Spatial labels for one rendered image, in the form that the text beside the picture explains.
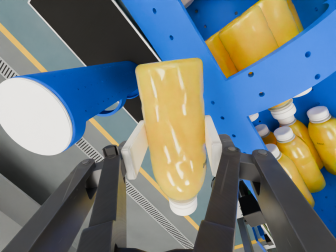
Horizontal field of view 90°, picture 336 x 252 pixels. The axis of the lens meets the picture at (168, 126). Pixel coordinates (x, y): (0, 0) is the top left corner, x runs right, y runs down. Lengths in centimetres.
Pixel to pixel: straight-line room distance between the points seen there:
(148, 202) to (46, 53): 192
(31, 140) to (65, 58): 122
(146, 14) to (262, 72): 19
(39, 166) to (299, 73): 272
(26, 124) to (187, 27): 63
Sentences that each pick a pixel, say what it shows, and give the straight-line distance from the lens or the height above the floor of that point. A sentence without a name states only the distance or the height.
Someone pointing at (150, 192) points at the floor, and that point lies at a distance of 220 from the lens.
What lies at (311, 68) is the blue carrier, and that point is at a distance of 29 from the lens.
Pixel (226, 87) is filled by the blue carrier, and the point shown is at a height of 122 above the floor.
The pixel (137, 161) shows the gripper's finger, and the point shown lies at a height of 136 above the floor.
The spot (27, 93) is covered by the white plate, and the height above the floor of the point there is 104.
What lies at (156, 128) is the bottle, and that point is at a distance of 17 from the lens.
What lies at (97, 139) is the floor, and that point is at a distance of 200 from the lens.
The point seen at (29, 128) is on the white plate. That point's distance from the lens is 75.
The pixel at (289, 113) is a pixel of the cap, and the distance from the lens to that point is 37.
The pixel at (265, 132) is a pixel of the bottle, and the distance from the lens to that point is 55.
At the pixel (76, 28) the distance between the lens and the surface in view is 161.
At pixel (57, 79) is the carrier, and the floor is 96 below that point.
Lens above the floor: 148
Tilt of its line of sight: 64 degrees down
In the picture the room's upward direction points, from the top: 159 degrees counter-clockwise
